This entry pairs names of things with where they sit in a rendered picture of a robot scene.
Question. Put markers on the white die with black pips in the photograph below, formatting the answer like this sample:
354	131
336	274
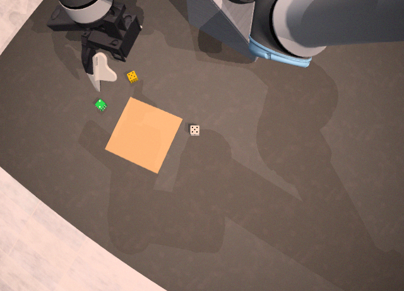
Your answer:
194	131

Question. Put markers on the yellow die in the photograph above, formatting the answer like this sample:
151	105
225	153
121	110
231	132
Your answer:
132	77

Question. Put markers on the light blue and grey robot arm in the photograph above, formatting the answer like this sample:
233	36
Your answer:
288	31

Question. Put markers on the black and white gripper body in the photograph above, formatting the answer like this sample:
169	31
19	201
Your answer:
106	34

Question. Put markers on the green die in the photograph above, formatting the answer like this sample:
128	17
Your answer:
101	105

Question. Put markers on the orange flat mat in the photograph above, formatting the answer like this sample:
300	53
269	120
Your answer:
143	134

